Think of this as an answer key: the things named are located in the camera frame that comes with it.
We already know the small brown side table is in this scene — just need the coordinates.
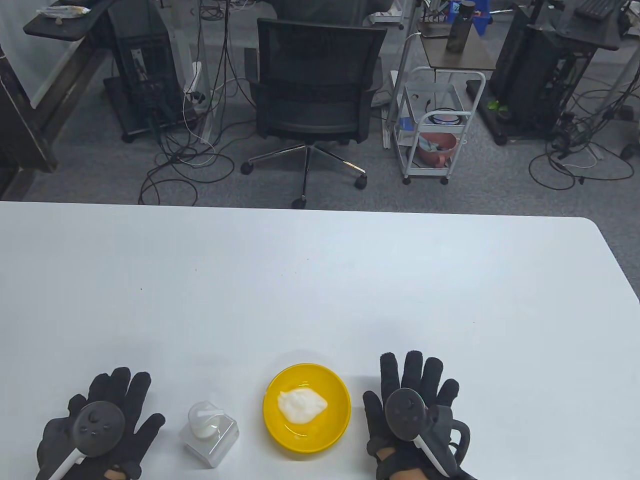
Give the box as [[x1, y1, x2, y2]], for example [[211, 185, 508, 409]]
[[419, 22, 496, 71]]

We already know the blue bin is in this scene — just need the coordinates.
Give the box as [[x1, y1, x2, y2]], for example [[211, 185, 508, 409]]
[[447, 0, 493, 36]]

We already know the person's left hand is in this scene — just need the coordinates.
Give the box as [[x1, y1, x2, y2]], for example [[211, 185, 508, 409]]
[[36, 367, 167, 480]]

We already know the white packet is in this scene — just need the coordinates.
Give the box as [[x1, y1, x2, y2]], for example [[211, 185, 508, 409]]
[[36, 5, 92, 22]]

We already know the white soap foam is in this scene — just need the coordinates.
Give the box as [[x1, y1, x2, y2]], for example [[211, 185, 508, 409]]
[[277, 389, 328, 425]]

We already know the black desk with keyboard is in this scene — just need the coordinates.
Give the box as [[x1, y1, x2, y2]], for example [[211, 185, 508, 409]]
[[550, 0, 640, 51]]

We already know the person's right hand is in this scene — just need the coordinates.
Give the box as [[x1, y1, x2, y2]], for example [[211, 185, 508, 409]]
[[362, 350, 476, 480]]

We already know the yellow bowl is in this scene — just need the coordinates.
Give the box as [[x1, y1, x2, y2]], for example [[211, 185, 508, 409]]
[[263, 363, 352, 454]]

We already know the white power strip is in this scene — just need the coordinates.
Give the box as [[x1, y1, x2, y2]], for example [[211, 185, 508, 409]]
[[184, 61, 207, 110]]

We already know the grey hand controller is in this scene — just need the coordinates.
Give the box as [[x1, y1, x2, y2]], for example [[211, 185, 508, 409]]
[[47, 400, 127, 480], [384, 387, 472, 476]]

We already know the black desk with packet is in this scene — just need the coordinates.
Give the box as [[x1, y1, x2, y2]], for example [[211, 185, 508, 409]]
[[23, 0, 121, 42]]

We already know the clear foam dish soap pump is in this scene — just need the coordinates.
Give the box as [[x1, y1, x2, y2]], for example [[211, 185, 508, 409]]
[[179, 401, 241, 469]]

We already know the pink bucket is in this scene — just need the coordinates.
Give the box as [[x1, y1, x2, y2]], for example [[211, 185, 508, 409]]
[[416, 132, 458, 168]]

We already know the white rolling cart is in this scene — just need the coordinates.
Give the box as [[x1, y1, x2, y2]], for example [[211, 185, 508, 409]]
[[392, 67, 487, 186]]

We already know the black mesh office chair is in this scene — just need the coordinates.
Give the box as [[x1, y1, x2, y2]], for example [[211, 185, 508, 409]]
[[240, 18, 388, 210]]

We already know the dark water bottle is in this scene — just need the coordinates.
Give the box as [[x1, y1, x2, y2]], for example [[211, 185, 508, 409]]
[[446, 1, 475, 54]]

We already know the black keyboard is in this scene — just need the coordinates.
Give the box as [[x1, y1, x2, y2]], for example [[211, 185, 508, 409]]
[[574, 0, 626, 21]]

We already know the dark wooden frame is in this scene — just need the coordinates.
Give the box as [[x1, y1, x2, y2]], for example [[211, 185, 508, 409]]
[[0, 45, 60, 173]]

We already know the black computer tower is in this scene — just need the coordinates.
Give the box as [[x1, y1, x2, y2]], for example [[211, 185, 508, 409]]
[[490, 7, 596, 136], [106, 0, 186, 143]]

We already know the black floor cable bundle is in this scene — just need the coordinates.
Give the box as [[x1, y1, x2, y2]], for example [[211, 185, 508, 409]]
[[139, 120, 236, 206], [529, 90, 637, 191]]

